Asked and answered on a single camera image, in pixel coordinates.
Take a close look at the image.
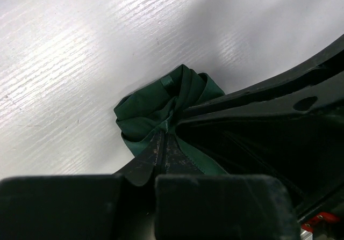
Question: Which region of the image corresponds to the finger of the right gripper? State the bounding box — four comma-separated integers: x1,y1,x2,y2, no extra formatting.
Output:
183,36,343,118
177,89,343,221

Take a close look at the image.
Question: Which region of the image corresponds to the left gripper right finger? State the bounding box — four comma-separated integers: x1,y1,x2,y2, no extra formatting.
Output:
155,133,300,239

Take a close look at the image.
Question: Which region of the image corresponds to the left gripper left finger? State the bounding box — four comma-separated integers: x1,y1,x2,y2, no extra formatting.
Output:
1,133,164,239

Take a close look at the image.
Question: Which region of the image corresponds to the dark green cloth napkin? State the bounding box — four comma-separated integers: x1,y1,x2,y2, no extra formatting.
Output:
114,64,226,175

